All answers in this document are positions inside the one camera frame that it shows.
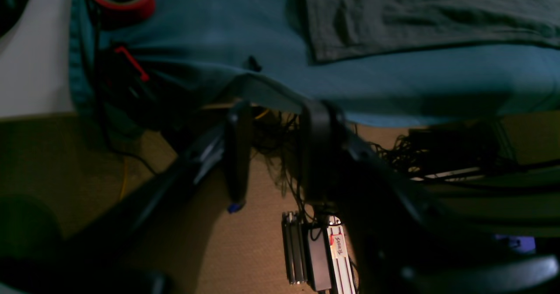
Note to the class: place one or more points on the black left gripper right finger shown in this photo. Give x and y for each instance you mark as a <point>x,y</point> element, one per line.
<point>323,134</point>

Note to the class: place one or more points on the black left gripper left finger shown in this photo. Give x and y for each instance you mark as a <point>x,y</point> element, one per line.
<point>237,151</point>

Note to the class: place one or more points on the grey T-shirt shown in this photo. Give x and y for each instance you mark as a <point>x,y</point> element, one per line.
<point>347,29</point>

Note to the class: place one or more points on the blue table cloth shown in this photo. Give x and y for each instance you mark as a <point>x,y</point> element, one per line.
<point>196,51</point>

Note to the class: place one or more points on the orange black tool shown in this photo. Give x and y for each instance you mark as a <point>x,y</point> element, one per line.
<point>122,77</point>

